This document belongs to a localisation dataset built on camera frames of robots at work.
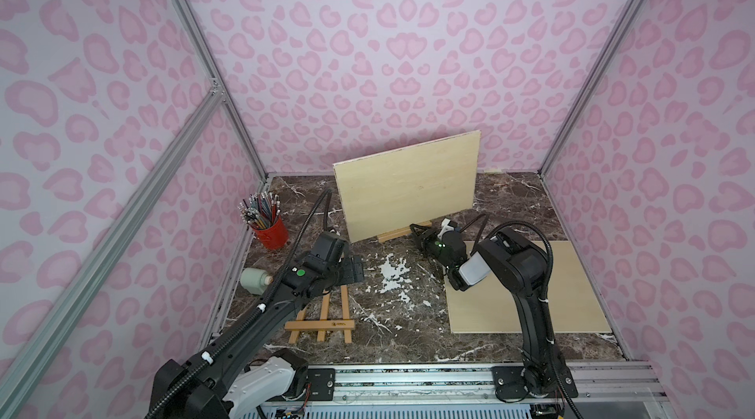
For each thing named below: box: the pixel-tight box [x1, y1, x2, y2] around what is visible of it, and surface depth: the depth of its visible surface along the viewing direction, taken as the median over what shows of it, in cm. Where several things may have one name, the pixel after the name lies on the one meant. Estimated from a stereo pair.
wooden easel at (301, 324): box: [284, 285, 355, 344], surface depth 84 cm
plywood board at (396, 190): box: [332, 129, 481, 244], surface depth 88 cm
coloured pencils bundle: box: [237, 190, 282, 231], surface depth 94 cm
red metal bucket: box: [252, 214, 290, 251], surface depth 100 cm
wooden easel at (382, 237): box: [375, 220, 433, 243], surface depth 98 cm
